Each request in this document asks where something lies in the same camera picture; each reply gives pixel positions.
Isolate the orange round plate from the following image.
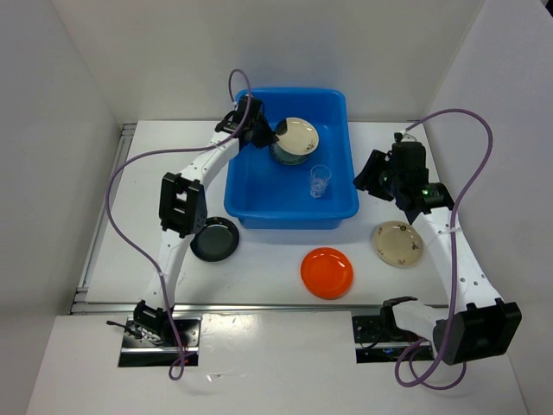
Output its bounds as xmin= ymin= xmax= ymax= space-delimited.
xmin=300 ymin=247 xmax=354 ymax=300

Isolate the blue patterned ceramic plate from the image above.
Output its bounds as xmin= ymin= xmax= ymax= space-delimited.
xmin=270 ymin=144 xmax=309 ymax=166

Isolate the aluminium frame rail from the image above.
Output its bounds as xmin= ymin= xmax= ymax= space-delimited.
xmin=71 ymin=123 xmax=450 ymax=316

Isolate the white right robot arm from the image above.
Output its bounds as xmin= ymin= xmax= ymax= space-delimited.
xmin=353 ymin=141 xmax=522 ymax=366

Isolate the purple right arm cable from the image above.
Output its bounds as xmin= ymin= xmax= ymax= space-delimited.
xmin=395 ymin=108 xmax=493 ymax=389

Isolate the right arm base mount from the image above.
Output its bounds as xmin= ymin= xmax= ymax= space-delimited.
xmin=352 ymin=315 xmax=419 ymax=364

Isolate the beige plate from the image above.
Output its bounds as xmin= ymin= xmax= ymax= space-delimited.
xmin=275 ymin=117 xmax=320 ymax=156
xmin=372 ymin=220 xmax=424 ymax=268

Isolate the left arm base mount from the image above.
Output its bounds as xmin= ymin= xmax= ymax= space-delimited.
xmin=105 ymin=317 xmax=201 ymax=367

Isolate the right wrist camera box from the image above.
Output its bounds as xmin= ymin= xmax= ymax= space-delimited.
xmin=393 ymin=131 xmax=417 ymax=144

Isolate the black round plate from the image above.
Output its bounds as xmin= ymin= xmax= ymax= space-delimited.
xmin=190 ymin=216 xmax=240 ymax=263

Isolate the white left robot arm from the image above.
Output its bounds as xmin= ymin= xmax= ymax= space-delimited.
xmin=133 ymin=95 xmax=276 ymax=346

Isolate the clear plastic cup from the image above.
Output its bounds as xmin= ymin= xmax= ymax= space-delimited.
xmin=309 ymin=165 xmax=332 ymax=198

